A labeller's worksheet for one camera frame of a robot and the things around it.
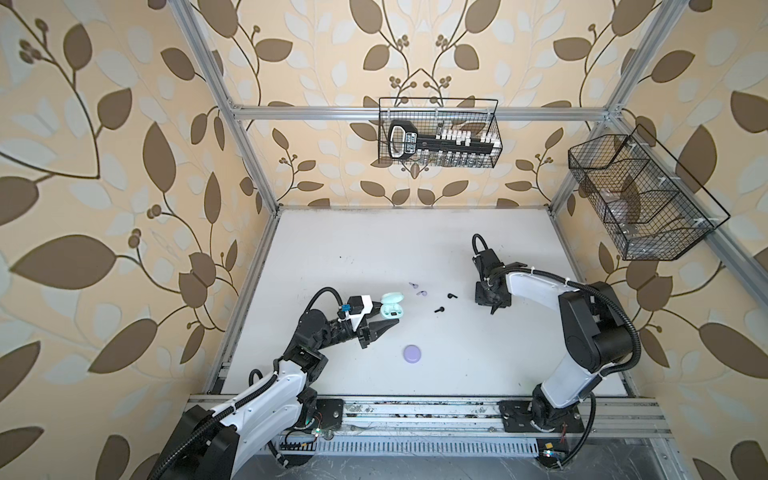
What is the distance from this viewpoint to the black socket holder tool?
828 millimetres

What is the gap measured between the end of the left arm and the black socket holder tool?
1.63 feet

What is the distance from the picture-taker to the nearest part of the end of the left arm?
653mm
